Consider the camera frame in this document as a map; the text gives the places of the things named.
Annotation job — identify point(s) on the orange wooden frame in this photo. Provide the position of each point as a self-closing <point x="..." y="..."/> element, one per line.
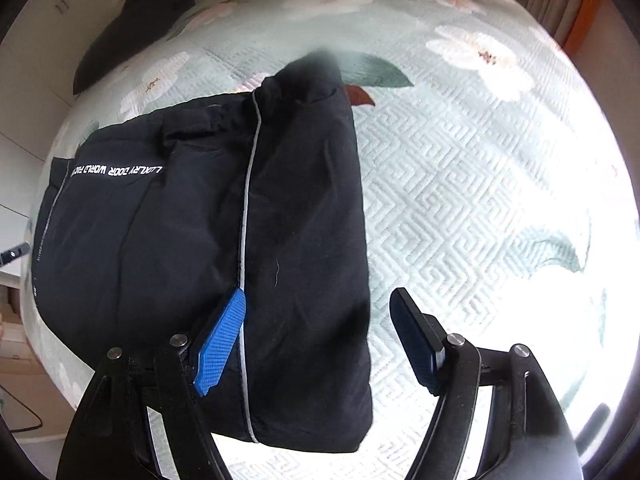
<point x="582" y="22"/>

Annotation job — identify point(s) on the dark cloth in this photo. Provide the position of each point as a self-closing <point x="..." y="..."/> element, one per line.
<point x="135" y="25"/>

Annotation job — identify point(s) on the floral quilted bed cover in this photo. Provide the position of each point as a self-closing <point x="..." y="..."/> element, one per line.
<point x="475" y="185"/>

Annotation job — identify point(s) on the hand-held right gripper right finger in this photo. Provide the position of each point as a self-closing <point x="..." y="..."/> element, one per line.
<point x="412" y="340"/>

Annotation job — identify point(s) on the black jacket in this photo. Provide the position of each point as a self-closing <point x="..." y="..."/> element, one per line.
<point x="200" y="235"/>

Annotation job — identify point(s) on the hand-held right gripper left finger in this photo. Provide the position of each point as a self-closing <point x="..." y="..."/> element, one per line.
<point x="222" y="340"/>

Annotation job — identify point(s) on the grey curtain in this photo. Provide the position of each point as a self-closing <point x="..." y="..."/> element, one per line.
<point x="547" y="0"/>

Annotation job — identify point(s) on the wooden furniture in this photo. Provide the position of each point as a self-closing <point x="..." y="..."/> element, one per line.
<point x="11" y="330"/>

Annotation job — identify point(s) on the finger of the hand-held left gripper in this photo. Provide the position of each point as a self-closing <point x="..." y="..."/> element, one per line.
<point x="14" y="254"/>

